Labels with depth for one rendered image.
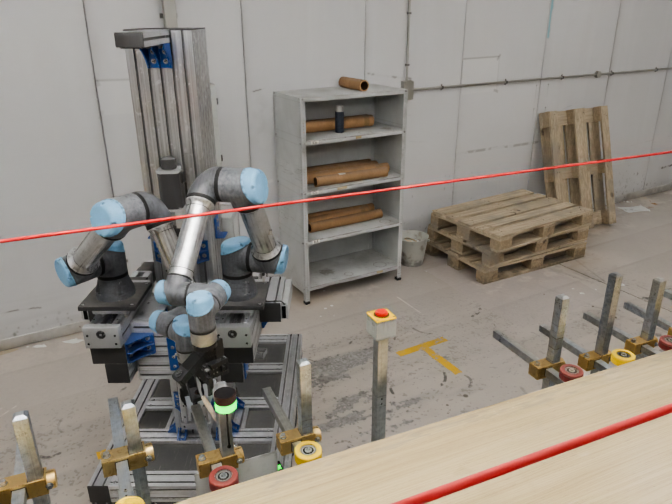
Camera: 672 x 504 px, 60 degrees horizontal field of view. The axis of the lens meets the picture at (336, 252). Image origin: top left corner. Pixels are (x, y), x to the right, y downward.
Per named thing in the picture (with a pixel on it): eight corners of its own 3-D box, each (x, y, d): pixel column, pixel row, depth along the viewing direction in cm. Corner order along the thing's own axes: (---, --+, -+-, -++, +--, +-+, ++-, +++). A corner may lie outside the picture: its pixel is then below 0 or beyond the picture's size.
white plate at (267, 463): (197, 499, 180) (193, 473, 176) (277, 474, 190) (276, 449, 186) (197, 500, 180) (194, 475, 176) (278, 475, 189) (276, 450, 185)
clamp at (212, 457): (196, 468, 176) (195, 454, 174) (240, 455, 181) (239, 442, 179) (200, 480, 171) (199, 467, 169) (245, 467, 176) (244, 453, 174)
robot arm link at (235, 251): (228, 263, 239) (226, 232, 233) (260, 266, 236) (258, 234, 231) (217, 275, 228) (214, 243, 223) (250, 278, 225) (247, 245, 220)
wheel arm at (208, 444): (191, 415, 199) (190, 404, 197) (201, 412, 200) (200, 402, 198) (221, 506, 162) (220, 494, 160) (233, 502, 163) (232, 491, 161)
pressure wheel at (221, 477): (209, 500, 167) (205, 468, 163) (236, 491, 170) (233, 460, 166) (215, 520, 160) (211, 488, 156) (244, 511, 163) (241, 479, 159)
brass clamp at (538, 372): (526, 372, 223) (528, 361, 221) (554, 364, 228) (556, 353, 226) (538, 381, 218) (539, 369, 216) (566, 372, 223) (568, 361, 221)
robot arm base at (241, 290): (223, 285, 243) (221, 263, 239) (259, 284, 243) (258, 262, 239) (216, 301, 229) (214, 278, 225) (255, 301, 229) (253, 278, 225)
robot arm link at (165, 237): (150, 189, 208) (202, 316, 213) (123, 197, 200) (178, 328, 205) (167, 180, 200) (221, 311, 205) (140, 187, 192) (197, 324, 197)
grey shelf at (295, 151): (281, 283, 486) (272, 91, 427) (371, 261, 527) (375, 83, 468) (305, 305, 450) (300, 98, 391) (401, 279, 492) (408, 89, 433)
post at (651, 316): (630, 379, 250) (653, 276, 232) (636, 377, 251) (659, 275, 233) (637, 383, 247) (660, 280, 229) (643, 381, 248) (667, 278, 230)
